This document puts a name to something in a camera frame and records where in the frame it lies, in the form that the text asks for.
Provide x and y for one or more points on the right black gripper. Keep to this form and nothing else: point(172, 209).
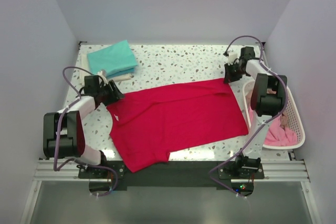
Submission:
point(228, 77)

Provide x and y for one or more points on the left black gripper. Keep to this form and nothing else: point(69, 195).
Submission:
point(115, 93)

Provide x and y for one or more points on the red t shirt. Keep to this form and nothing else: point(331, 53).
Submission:
point(150, 124)

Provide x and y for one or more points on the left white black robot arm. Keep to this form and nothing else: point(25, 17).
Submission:
point(63, 135)

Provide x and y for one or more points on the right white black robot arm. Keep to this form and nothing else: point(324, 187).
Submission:
point(268, 100)

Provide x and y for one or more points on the folded teal t shirt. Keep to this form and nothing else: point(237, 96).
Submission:
point(115, 60)

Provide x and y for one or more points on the folded cream t shirt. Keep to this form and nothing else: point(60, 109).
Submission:
point(85, 65)

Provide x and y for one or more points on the beige t shirt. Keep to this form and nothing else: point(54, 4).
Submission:
point(281, 121)

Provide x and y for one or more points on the white plastic laundry basket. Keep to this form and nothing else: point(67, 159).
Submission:
point(294, 119)

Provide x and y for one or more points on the pink t shirt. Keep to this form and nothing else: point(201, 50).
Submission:
point(281, 137)

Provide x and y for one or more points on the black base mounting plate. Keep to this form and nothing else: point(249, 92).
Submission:
point(117, 176)

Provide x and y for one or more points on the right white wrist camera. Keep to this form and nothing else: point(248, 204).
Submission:
point(232, 57)

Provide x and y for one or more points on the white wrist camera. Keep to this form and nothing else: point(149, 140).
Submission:
point(232, 57)
point(102, 74)

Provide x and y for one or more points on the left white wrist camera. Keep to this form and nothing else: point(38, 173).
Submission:
point(102, 74)

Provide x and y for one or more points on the aluminium frame rail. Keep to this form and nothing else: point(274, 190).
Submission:
point(274, 171)

